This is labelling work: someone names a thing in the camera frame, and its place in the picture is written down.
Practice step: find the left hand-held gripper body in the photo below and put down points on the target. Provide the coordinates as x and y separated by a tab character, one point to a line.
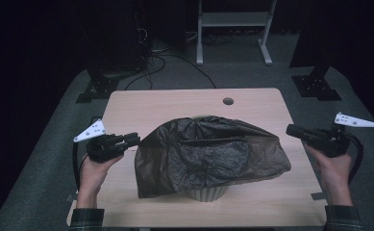
104	147

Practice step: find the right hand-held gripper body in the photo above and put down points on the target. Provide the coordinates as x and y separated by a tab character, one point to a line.
330	142

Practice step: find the black plastic garbage bag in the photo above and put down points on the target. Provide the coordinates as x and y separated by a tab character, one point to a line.
207	154

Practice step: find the green plastic trash bin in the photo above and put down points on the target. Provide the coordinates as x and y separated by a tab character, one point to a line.
207	194

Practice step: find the person's right hand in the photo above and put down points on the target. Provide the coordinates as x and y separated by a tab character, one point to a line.
335	171

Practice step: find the black stand base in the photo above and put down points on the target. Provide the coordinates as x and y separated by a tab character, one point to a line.
99	88
316	86

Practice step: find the grey tape strip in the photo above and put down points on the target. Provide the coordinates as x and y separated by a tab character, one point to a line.
70	198
317	196

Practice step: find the dark equipment rack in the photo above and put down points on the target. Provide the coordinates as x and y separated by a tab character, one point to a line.
120	35

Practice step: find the white metal stand frame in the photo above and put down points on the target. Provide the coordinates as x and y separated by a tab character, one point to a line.
236	19

